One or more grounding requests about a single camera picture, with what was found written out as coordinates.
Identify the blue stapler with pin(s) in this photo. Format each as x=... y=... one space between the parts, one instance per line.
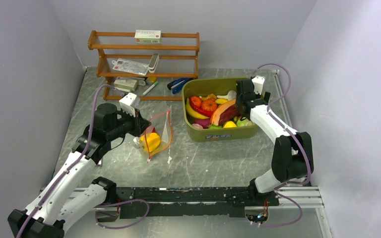
x=176 y=86

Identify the papaya slice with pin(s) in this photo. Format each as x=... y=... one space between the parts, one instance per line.
x=224 y=112

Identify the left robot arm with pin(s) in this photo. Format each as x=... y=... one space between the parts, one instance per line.
x=50 y=214

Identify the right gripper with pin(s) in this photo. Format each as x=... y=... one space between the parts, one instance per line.
x=266 y=96

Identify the yellow bell pepper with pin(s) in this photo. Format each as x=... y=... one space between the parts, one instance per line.
x=150 y=142

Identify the white case on shelf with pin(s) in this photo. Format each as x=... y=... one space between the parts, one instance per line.
x=153 y=63

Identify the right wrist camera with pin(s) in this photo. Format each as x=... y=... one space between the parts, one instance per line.
x=258 y=83

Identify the white marker pen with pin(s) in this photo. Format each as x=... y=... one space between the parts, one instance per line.
x=149 y=88

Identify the purple sweet potato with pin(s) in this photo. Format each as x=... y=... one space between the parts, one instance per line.
x=205 y=123

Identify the olive green plastic bin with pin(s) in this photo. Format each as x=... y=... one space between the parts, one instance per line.
x=217 y=86

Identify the wooden shelf rack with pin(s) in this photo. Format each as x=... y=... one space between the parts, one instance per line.
x=178 y=54

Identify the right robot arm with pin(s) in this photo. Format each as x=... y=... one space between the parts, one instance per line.
x=292 y=157

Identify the red chili pepper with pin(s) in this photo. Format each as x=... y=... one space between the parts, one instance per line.
x=196 y=105

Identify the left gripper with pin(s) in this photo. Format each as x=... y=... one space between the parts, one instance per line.
x=139 y=123

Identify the green cabbage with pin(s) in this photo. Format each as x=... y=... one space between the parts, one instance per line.
x=241 y=122

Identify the yellow lemon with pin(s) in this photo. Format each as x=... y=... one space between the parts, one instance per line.
x=229 y=124

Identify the white box lower shelf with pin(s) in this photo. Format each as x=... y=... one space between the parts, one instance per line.
x=125 y=84

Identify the clear zip top bag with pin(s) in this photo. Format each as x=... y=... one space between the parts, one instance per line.
x=160 y=119

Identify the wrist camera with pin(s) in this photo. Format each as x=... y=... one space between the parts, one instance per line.
x=258 y=83
x=128 y=103

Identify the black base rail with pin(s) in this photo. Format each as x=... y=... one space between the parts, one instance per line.
x=134 y=202

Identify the packaged item on shelf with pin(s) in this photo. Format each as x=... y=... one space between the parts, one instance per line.
x=129 y=66

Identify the white red box on shelf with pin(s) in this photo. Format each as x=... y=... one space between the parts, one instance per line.
x=148 y=36

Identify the yellow banana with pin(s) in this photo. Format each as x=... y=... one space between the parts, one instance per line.
x=192 y=113

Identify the orange mini pumpkin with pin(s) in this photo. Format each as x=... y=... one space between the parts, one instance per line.
x=209 y=105

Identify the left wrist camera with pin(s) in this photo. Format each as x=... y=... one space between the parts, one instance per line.
x=128 y=103

